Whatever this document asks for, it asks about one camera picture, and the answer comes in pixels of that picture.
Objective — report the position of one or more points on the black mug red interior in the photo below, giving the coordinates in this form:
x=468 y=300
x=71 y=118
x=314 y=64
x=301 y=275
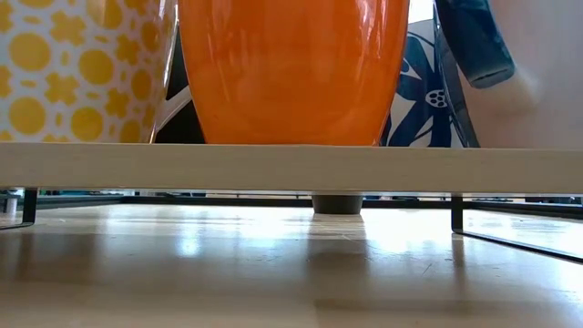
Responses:
x=187 y=133

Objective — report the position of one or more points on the black aluminium rig frame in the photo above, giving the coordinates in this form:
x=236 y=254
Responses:
x=182 y=200

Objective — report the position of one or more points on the white wooden shelf rack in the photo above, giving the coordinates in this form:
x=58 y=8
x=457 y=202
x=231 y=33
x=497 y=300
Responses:
x=291 y=166

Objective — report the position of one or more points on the blue flower patterned mug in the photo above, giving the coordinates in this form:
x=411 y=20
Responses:
x=419 y=118

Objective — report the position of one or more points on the yellow patterned white mug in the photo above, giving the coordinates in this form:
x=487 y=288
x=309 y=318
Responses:
x=68 y=68

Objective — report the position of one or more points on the plain orange mug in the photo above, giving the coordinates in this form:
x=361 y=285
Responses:
x=291 y=68

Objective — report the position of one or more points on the blue and white mug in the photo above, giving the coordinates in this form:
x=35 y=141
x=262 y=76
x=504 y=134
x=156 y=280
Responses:
x=546 y=91

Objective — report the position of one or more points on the green plant in black pot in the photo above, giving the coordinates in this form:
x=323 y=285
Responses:
x=337 y=204

